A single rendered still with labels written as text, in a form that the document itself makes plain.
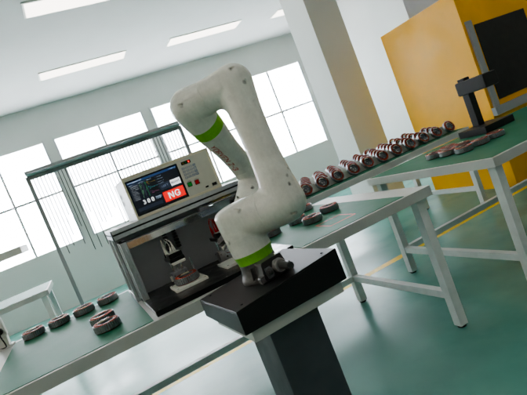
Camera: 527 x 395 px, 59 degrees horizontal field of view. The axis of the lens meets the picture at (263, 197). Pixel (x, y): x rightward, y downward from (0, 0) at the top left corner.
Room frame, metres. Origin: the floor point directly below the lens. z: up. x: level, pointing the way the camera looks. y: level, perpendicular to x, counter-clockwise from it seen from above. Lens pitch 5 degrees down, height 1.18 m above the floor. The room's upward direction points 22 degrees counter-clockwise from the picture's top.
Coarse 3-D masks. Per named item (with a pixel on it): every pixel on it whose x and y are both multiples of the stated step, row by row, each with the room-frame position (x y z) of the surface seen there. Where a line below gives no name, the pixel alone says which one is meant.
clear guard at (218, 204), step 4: (232, 192) 2.38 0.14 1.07; (236, 192) 2.24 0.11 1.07; (224, 196) 2.30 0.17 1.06; (228, 196) 2.17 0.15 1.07; (232, 196) 2.09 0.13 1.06; (216, 200) 2.23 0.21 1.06; (220, 200) 2.10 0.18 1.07; (224, 200) 2.07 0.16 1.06; (228, 200) 2.07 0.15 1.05; (204, 204) 2.32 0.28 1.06; (208, 204) 2.18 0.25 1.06; (212, 204) 2.07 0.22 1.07; (216, 204) 2.06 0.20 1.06; (220, 204) 2.06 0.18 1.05; (224, 204) 2.05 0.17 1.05; (228, 204) 2.05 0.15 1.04; (216, 208) 2.03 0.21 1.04; (220, 208) 2.03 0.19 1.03
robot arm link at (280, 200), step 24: (216, 72) 1.47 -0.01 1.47; (240, 72) 1.45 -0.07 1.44; (216, 96) 1.46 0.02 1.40; (240, 96) 1.43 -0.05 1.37; (240, 120) 1.44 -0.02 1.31; (264, 120) 1.45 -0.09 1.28; (264, 144) 1.41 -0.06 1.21; (264, 168) 1.40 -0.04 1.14; (288, 168) 1.42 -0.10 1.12; (264, 192) 1.40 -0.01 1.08; (288, 192) 1.37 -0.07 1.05; (264, 216) 1.38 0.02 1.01; (288, 216) 1.38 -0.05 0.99
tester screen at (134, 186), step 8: (152, 176) 2.21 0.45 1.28; (160, 176) 2.22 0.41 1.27; (168, 176) 2.24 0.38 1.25; (176, 176) 2.25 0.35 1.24; (128, 184) 2.17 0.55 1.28; (136, 184) 2.18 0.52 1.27; (144, 184) 2.19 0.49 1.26; (152, 184) 2.21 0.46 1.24; (176, 184) 2.25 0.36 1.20; (136, 192) 2.18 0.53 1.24; (144, 192) 2.19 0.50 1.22; (152, 192) 2.20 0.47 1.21; (160, 192) 2.21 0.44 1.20; (136, 200) 2.17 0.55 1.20; (160, 200) 2.21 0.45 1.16; (136, 208) 2.17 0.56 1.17; (152, 208) 2.19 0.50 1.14
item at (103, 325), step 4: (112, 316) 1.95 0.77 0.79; (116, 316) 1.92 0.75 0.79; (104, 320) 1.95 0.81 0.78; (108, 320) 1.95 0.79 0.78; (112, 320) 1.89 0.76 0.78; (116, 320) 1.90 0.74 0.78; (120, 320) 1.92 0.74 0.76; (96, 324) 1.91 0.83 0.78; (100, 324) 1.87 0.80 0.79; (104, 324) 1.86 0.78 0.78; (108, 324) 1.87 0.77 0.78; (112, 324) 1.88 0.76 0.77; (116, 324) 1.89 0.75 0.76; (96, 328) 1.87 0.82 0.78; (100, 328) 1.86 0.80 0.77; (104, 328) 1.86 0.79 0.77; (108, 328) 1.87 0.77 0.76; (112, 328) 1.88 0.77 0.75; (96, 332) 1.87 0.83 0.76; (100, 332) 1.86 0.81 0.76; (104, 332) 1.87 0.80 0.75
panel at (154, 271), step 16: (192, 208) 2.38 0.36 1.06; (160, 224) 2.31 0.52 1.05; (192, 224) 2.37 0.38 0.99; (208, 224) 2.39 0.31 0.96; (128, 240) 2.25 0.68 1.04; (192, 240) 2.36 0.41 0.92; (208, 240) 2.38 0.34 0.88; (144, 256) 2.26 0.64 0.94; (160, 256) 2.29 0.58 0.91; (192, 256) 2.34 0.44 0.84; (208, 256) 2.37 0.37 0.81; (128, 272) 2.23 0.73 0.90; (144, 272) 2.25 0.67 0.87; (160, 272) 2.28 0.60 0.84
